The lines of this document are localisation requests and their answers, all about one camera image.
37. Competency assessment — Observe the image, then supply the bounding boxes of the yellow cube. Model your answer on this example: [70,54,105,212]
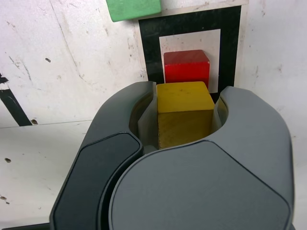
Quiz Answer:
[155,81,215,150]

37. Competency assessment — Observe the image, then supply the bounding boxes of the black tape strip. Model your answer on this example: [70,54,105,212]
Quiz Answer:
[0,71,33,127]

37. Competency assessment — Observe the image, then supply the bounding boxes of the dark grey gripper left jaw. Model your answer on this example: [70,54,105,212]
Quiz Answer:
[49,80,158,230]

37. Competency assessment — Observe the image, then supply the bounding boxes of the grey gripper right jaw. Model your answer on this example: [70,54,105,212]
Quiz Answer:
[105,86,294,230]

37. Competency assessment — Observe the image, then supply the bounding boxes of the red cube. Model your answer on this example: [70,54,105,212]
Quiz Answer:
[163,49,211,93]

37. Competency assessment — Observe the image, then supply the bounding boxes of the black tape square outline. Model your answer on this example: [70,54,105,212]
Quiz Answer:
[138,5,242,103]

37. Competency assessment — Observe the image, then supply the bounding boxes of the green cube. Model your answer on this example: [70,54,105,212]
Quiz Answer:
[105,0,162,23]

